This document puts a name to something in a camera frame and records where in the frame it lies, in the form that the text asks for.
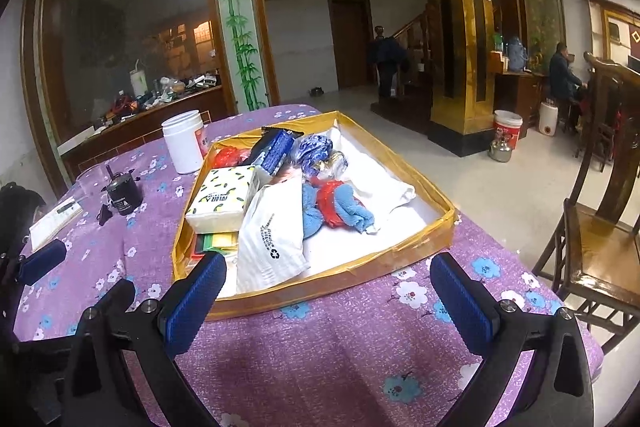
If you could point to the wooden chair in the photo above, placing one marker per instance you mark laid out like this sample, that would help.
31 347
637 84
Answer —
600 242

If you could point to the white plastic jar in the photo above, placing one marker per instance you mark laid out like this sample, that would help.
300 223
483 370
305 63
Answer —
182 142

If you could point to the wooden stair railing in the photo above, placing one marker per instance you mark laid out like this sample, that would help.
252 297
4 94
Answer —
417 52

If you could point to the white tray with yellow tape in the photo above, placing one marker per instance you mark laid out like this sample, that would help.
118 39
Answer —
390 232

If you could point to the white notebook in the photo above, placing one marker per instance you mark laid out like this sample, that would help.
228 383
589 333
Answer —
55 222

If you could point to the bamboo painted white pillar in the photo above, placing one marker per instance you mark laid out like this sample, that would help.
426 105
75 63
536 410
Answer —
240 37

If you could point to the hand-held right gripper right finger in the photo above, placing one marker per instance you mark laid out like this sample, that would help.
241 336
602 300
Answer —
462 302

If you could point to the zip bag with green strips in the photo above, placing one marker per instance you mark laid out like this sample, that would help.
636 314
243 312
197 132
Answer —
215 243

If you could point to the blue backpack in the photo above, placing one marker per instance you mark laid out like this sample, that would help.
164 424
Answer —
516 54

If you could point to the white plastic shopping bag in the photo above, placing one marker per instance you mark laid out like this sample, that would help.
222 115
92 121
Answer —
270 242

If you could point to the white plastic jug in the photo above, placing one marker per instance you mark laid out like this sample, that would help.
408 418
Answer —
138 82

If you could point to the gold framed wall picture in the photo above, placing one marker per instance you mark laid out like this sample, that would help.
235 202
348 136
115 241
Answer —
620 32

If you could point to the small black electric motor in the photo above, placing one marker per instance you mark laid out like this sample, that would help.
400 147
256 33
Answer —
122 194

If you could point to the wooden sideboard cabinet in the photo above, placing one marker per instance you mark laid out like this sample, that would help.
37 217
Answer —
150 127

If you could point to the stair post with dark jacket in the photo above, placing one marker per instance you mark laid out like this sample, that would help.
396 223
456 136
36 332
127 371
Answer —
387 57

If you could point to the red plastic bag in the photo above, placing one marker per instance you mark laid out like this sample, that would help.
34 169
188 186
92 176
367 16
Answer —
231 155

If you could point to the gold and black pillar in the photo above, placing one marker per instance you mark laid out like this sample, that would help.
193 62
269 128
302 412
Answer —
460 32

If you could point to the pair of dark shoes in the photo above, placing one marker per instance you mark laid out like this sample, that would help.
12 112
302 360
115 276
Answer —
316 92

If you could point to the stained white cloth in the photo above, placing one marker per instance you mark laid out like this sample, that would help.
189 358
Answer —
380 187

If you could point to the black snack packet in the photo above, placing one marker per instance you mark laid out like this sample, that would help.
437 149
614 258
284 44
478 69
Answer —
272 149

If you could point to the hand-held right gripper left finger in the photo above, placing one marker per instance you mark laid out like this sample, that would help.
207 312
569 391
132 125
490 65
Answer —
195 302

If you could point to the pile of assorted clutter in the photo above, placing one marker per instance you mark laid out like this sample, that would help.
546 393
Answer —
165 94

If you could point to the black fabric bag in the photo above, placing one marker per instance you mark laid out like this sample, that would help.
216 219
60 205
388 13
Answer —
20 207

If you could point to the brown wooden door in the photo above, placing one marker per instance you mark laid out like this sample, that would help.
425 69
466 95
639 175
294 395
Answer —
350 42

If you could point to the metal kettle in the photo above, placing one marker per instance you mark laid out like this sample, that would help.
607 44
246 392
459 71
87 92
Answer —
500 152

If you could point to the lemon print tissue box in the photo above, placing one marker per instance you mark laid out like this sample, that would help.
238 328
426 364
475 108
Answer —
220 202

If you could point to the dark pen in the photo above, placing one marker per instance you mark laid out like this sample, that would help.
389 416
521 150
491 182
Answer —
65 207

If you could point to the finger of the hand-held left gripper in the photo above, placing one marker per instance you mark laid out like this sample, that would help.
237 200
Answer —
40 347
42 262

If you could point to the white and red bucket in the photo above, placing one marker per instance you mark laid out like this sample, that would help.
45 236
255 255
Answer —
507 124

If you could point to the wooden side desk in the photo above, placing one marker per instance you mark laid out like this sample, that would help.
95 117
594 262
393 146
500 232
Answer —
520 92

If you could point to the blue white patterned bag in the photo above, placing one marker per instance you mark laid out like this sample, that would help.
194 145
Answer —
315 152

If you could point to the purple floral tablecloth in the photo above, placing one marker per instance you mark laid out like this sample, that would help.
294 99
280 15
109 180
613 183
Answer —
325 357

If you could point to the blue and red knit cloth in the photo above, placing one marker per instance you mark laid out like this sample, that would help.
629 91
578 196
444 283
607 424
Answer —
340 207

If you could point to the white cylindrical container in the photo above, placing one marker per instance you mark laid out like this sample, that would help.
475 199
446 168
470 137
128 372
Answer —
548 119

